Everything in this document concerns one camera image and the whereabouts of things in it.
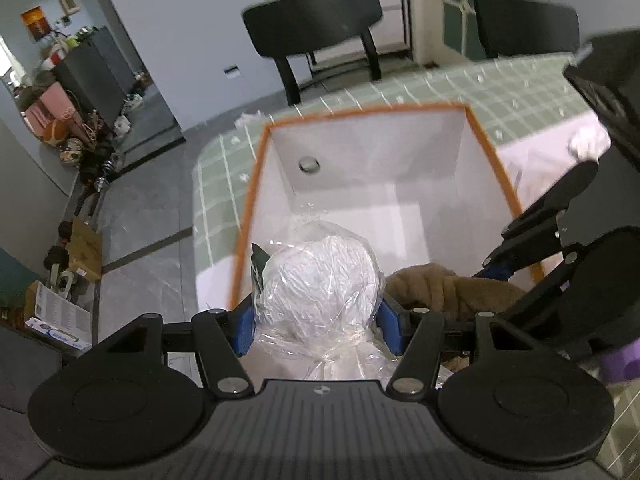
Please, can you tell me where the brown cardboard box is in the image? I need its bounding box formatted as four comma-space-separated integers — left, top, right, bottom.
67, 217, 104, 281

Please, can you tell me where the white tissue sheet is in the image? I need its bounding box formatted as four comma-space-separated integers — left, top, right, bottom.
567, 125, 613, 162

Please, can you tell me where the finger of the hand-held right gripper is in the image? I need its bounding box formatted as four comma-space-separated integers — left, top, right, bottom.
472, 225, 566, 283
501, 160, 599, 241

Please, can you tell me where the grey tall cabinet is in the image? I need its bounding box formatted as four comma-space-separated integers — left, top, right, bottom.
52, 27, 151, 128

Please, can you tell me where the pink bag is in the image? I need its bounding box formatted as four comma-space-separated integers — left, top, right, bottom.
25, 84, 83, 137

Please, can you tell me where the crumpled white plastic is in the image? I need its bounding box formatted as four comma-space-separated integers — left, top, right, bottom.
234, 109, 272, 130

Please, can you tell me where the orange wall picture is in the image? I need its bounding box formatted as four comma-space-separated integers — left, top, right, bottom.
21, 6, 50, 42

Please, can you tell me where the patterned ball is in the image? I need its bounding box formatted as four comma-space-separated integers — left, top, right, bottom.
58, 137, 84, 164

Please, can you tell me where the white printed carton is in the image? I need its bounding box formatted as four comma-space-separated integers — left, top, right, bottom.
24, 280, 94, 357

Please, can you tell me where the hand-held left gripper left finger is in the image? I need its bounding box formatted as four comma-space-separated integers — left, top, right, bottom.
95, 305, 257, 398

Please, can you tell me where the black wooden chair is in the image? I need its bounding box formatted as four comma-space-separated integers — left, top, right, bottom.
472, 0, 583, 61
242, 0, 385, 106

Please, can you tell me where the white yarn ball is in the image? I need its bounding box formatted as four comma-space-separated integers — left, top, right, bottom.
250, 220, 401, 381

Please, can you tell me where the brown plush toy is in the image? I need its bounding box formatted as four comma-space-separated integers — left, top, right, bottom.
385, 262, 528, 322

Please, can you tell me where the black dumbbell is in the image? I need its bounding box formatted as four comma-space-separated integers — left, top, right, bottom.
42, 220, 75, 273

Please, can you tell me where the green panelled door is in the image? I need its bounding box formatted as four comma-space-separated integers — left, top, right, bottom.
442, 0, 503, 56

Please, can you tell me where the white storage box orange outside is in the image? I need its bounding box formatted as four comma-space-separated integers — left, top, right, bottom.
227, 102, 546, 381

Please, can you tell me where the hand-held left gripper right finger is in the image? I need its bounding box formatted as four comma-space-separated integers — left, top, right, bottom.
376, 300, 543, 396

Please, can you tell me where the purple tissue pack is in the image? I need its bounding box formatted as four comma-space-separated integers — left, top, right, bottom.
600, 337, 640, 386

